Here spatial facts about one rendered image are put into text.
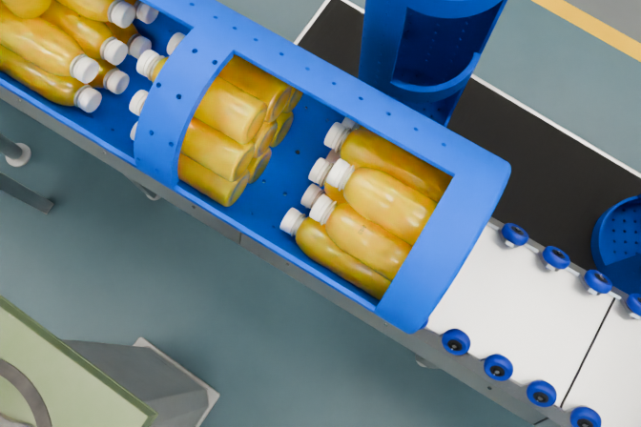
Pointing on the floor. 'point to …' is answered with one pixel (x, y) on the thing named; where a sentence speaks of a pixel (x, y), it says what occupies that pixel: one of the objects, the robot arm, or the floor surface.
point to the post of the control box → (24, 193)
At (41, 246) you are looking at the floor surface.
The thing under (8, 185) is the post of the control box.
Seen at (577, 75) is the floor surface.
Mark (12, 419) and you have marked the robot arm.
